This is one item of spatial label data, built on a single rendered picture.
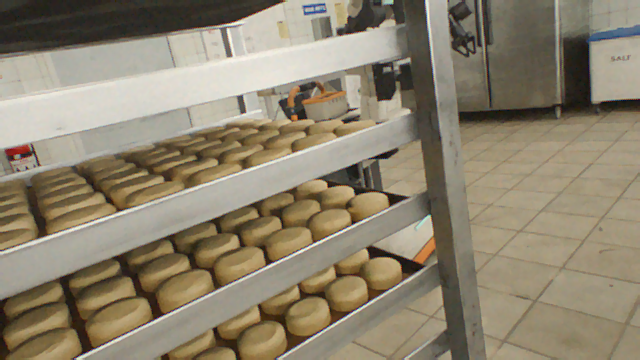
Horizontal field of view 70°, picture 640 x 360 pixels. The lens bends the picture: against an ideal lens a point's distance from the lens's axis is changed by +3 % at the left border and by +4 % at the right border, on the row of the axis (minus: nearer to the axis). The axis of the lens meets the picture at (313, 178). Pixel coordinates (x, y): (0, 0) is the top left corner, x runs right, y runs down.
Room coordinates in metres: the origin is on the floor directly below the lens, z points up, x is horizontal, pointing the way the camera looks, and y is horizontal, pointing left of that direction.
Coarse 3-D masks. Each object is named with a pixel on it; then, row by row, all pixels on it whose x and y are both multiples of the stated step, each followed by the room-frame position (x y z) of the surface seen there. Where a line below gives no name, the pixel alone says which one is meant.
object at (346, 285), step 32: (352, 256) 0.54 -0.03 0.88; (320, 288) 0.50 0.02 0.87; (352, 288) 0.46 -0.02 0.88; (384, 288) 0.47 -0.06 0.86; (256, 320) 0.45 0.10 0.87; (288, 320) 0.43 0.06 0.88; (320, 320) 0.42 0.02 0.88; (192, 352) 0.41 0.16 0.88; (224, 352) 0.39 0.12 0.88; (256, 352) 0.38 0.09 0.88
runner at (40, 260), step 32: (384, 128) 0.45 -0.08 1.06; (416, 128) 0.47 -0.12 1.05; (288, 160) 0.39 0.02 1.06; (320, 160) 0.40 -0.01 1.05; (352, 160) 0.42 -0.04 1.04; (192, 192) 0.34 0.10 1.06; (224, 192) 0.35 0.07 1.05; (256, 192) 0.37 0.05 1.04; (96, 224) 0.30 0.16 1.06; (128, 224) 0.31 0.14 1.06; (160, 224) 0.32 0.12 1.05; (192, 224) 0.34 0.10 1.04; (0, 256) 0.27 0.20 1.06; (32, 256) 0.28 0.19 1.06; (64, 256) 0.29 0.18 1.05; (96, 256) 0.30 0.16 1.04; (0, 288) 0.27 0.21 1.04
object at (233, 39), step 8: (224, 32) 0.84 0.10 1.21; (232, 32) 0.84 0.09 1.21; (240, 32) 0.84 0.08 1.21; (224, 40) 0.85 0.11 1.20; (232, 40) 0.83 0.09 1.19; (240, 40) 0.84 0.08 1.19; (232, 48) 0.83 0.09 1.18; (240, 48) 0.84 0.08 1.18; (232, 56) 0.83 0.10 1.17; (240, 96) 0.84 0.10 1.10; (248, 96) 0.84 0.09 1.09; (256, 96) 0.84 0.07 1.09; (240, 104) 0.85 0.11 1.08; (248, 104) 0.83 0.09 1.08; (256, 104) 0.84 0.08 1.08; (240, 112) 0.85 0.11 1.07
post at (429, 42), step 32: (416, 0) 0.45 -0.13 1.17; (416, 32) 0.46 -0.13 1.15; (448, 32) 0.46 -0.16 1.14; (416, 64) 0.46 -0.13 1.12; (448, 64) 0.46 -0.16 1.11; (416, 96) 0.47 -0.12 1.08; (448, 96) 0.45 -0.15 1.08; (448, 128) 0.45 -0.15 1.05; (448, 160) 0.45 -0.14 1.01; (448, 192) 0.45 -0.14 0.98; (448, 224) 0.45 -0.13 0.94; (448, 256) 0.45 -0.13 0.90; (448, 288) 0.46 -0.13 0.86; (448, 320) 0.47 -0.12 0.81; (480, 320) 0.46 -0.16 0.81; (480, 352) 0.46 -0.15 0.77
